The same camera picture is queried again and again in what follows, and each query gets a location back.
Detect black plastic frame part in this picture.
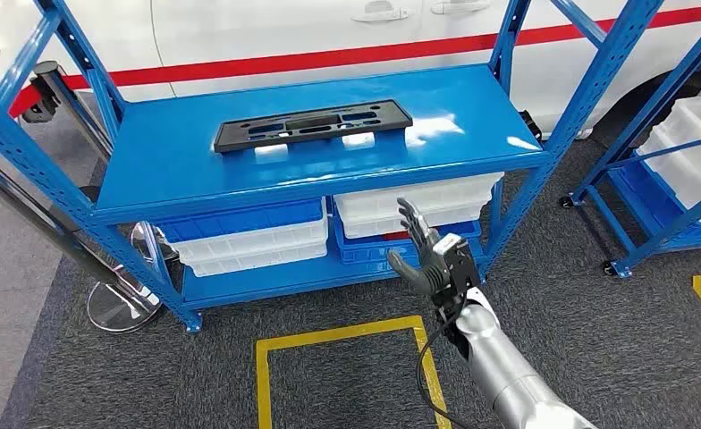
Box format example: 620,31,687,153
213,98,415,155

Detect blue metal shelf rack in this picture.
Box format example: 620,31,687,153
0,0,665,334
557,0,701,280

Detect white car with red stripe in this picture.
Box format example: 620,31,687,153
0,0,701,140

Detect stanchion with chrome base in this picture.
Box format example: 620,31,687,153
0,141,164,334

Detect red barrier belt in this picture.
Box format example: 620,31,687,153
6,84,46,120

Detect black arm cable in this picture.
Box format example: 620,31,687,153
415,296,476,429

